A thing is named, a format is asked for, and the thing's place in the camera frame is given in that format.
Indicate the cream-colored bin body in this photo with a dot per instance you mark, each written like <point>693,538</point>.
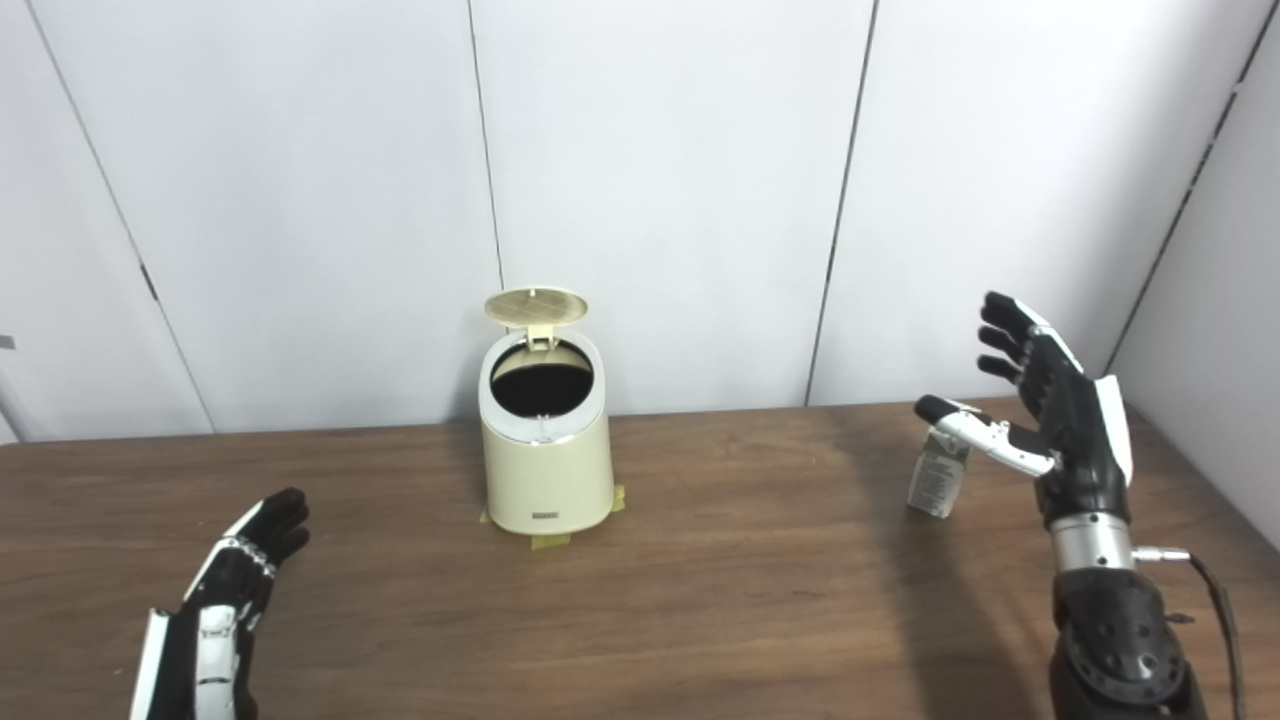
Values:
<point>545,480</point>

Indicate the cream round bin lid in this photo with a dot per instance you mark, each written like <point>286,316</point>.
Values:
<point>535,305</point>

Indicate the white green milk carton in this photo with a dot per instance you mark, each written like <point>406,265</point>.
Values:
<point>935,485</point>

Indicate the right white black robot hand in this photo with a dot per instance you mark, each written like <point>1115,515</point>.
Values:
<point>1080,440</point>

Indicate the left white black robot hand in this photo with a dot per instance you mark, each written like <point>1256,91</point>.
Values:
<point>205,640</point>

